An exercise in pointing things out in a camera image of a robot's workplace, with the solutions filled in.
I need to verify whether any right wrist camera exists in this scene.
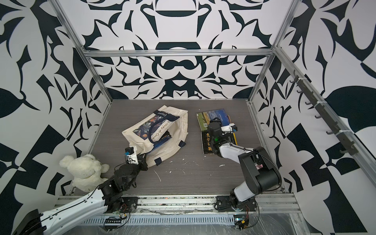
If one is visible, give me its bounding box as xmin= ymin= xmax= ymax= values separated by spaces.
xmin=221 ymin=123 xmax=238 ymax=133

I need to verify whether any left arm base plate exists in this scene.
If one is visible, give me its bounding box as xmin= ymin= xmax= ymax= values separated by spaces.
xmin=105 ymin=196 xmax=139 ymax=213

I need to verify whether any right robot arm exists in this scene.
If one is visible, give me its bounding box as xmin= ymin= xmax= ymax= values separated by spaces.
xmin=208 ymin=117 xmax=282 ymax=205

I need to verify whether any cream canvas tote bag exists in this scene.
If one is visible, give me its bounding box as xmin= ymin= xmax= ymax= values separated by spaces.
xmin=122 ymin=105 xmax=188 ymax=167

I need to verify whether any green landscape cover book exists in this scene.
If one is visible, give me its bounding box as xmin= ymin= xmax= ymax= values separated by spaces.
xmin=196 ymin=109 xmax=230 ymax=131

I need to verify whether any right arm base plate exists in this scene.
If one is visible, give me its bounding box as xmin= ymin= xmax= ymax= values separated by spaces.
xmin=214 ymin=195 xmax=258 ymax=212

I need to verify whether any electronics board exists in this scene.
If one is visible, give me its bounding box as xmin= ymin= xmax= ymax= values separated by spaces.
xmin=234 ymin=214 xmax=249 ymax=230
xmin=103 ymin=217 xmax=127 ymax=231

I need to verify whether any dark blue bottom book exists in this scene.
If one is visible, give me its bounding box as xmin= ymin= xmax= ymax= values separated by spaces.
xmin=148 ymin=131 xmax=172 ymax=154

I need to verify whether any right electronics board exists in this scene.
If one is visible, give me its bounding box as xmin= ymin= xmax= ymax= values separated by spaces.
xmin=234 ymin=214 xmax=249 ymax=230

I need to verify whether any black wall hook rack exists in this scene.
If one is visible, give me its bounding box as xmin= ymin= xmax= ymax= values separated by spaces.
xmin=291 ymin=71 xmax=359 ymax=156

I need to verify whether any white plush teddy bear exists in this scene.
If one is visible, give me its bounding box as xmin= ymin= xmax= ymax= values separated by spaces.
xmin=59 ymin=154 xmax=110 ymax=193

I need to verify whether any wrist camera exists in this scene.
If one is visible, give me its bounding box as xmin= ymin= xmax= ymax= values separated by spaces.
xmin=125 ymin=146 xmax=139 ymax=165
xmin=221 ymin=123 xmax=238 ymax=133

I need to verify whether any aluminium front rail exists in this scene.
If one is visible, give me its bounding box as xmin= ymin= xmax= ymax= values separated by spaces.
xmin=52 ymin=193 xmax=300 ymax=215

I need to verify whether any black spine book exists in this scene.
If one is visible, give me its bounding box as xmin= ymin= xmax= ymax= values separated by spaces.
xmin=201 ymin=130 xmax=238 ymax=154

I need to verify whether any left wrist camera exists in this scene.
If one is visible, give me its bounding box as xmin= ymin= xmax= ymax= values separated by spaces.
xmin=125 ymin=146 xmax=139 ymax=165

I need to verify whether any left electronics board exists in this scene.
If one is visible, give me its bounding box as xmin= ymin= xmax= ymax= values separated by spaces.
xmin=103 ymin=217 xmax=127 ymax=231

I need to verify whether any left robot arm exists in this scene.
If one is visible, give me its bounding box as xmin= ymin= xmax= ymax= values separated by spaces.
xmin=13 ymin=154 xmax=148 ymax=235

